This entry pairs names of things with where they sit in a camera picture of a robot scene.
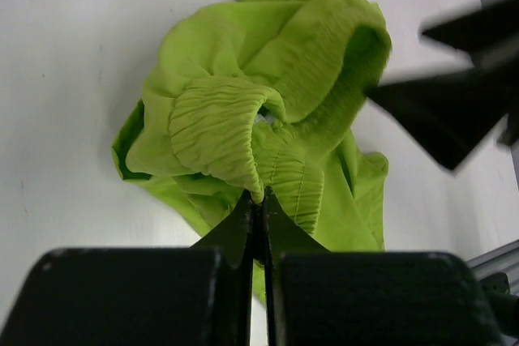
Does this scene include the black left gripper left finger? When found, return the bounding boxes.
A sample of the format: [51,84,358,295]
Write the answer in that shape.
[1,193,254,345]

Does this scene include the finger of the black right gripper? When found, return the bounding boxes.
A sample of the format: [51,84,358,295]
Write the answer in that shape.
[366,68,518,171]
[421,0,518,66]

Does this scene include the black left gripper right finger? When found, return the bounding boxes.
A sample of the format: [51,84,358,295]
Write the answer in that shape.
[262,189,503,345]

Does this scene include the lime green shorts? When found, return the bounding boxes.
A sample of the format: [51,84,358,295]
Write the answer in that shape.
[111,0,393,310]

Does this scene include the aluminium frame rail front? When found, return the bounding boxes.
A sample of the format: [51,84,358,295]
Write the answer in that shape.
[467,241,518,296]

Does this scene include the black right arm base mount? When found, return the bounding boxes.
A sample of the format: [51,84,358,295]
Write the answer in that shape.
[480,272,518,339]

